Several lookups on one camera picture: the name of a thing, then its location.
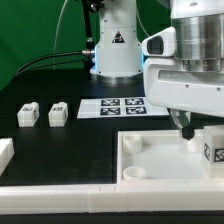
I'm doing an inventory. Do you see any white obstacle fence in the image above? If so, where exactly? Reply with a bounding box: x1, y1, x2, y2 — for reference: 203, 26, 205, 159
0, 137, 224, 216

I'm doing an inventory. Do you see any white square tabletop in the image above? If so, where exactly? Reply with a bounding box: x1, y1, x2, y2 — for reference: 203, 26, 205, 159
117, 129, 224, 183

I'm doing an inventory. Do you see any white sheet with tags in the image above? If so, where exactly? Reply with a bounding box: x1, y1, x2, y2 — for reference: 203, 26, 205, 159
77, 97, 169, 119

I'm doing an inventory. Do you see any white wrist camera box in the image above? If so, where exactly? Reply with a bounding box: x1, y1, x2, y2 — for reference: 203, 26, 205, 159
142, 27, 176, 57

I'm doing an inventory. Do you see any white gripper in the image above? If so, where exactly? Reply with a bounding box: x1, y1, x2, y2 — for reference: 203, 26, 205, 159
143, 57, 224, 140

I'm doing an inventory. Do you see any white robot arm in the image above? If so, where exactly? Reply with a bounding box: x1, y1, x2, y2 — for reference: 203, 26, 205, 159
83, 0, 224, 128

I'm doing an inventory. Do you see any black cable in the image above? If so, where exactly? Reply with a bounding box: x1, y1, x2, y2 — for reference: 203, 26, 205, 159
13, 50, 96, 78

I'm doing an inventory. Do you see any grey thin cable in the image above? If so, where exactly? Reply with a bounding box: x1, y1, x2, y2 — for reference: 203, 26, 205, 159
52, 0, 69, 70

